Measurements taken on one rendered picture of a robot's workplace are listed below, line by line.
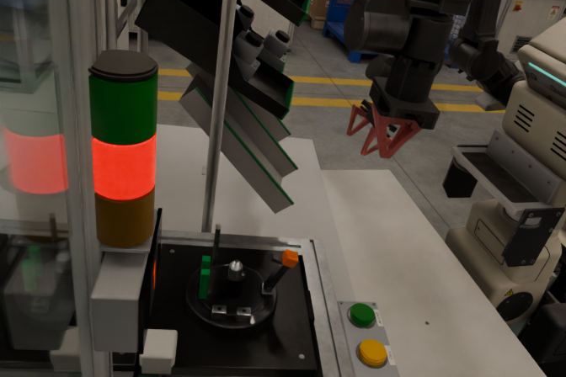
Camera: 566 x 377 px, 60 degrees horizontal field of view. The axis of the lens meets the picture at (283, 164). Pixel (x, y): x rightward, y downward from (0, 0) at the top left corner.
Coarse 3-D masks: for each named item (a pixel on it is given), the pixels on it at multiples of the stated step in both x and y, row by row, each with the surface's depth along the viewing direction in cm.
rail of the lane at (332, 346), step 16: (304, 240) 92; (320, 240) 93; (304, 256) 89; (320, 256) 89; (304, 272) 86; (320, 272) 86; (304, 288) 86; (320, 288) 83; (320, 304) 79; (336, 304) 80; (320, 320) 77; (336, 320) 77; (320, 336) 74; (336, 336) 74; (320, 352) 72; (336, 352) 72; (320, 368) 70; (336, 368) 70
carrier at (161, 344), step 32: (192, 256) 83; (224, 256) 84; (256, 256) 85; (160, 288) 76; (192, 288) 74; (224, 288) 74; (256, 288) 76; (288, 288) 80; (160, 320) 71; (192, 320) 71; (224, 320) 70; (256, 320) 71; (288, 320) 74; (160, 352) 64; (192, 352) 67; (224, 352) 68; (256, 352) 69; (288, 352) 69
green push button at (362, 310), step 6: (354, 306) 78; (360, 306) 79; (366, 306) 79; (354, 312) 77; (360, 312) 78; (366, 312) 78; (372, 312) 78; (354, 318) 77; (360, 318) 77; (366, 318) 77; (372, 318) 77; (360, 324) 77; (366, 324) 77
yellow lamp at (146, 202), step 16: (96, 192) 39; (96, 208) 40; (112, 208) 39; (128, 208) 39; (144, 208) 40; (96, 224) 40; (112, 224) 40; (128, 224) 40; (144, 224) 41; (112, 240) 40; (128, 240) 41; (144, 240) 42
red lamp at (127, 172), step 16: (96, 144) 36; (112, 144) 36; (144, 144) 37; (96, 160) 37; (112, 160) 36; (128, 160) 37; (144, 160) 38; (96, 176) 38; (112, 176) 37; (128, 176) 37; (144, 176) 38; (112, 192) 38; (128, 192) 38; (144, 192) 39
